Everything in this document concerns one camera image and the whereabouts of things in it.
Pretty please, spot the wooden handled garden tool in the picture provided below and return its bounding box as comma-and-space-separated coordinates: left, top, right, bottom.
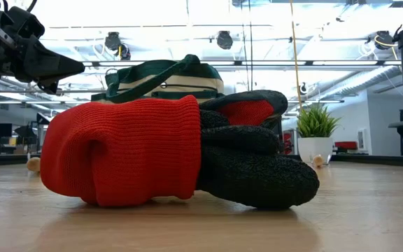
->
311, 154, 330, 168
26, 156, 42, 172

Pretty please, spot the red black garden glove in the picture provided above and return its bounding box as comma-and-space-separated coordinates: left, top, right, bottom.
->
40, 90, 320, 211

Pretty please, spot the cream green canvas gardening bag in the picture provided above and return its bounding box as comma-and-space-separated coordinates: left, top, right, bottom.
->
90, 54, 225, 105

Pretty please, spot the long ceiling light strip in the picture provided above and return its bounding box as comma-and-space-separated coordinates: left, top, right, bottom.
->
82, 59, 402, 67

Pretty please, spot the green plant in white pot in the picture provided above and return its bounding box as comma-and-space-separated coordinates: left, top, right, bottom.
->
296, 104, 341, 165

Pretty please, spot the red seat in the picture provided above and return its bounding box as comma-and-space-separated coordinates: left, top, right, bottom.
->
334, 141, 358, 152

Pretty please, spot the black ceiling cable reel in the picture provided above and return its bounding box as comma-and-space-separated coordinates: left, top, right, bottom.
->
374, 30, 395, 50
104, 31, 132, 61
216, 30, 234, 50

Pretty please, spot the long yellow cable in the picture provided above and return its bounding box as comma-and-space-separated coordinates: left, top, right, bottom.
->
289, 0, 304, 113

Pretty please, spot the black aluminium table frame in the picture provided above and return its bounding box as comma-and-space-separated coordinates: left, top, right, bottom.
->
0, 153, 403, 168

